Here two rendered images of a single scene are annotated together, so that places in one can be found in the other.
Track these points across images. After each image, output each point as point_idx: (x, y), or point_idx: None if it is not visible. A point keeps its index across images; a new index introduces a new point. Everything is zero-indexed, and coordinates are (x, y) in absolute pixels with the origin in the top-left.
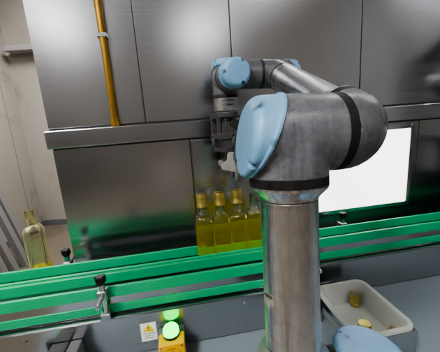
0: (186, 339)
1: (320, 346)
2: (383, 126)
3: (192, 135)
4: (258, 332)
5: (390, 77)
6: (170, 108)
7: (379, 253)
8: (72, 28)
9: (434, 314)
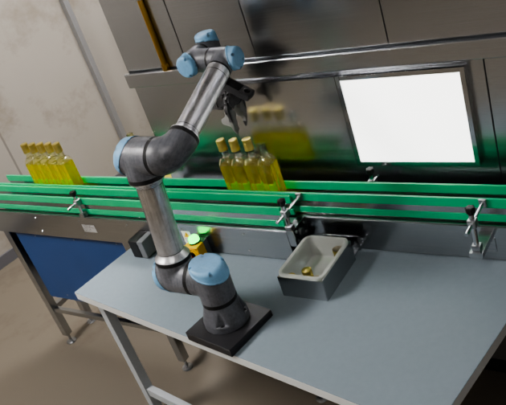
0: (212, 249)
1: (172, 253)
2: (159, 162)
3: None
4: (259, 258)
5: (423, 6)
6: None
7: (386, 219)
8: None
9: (393, 284)
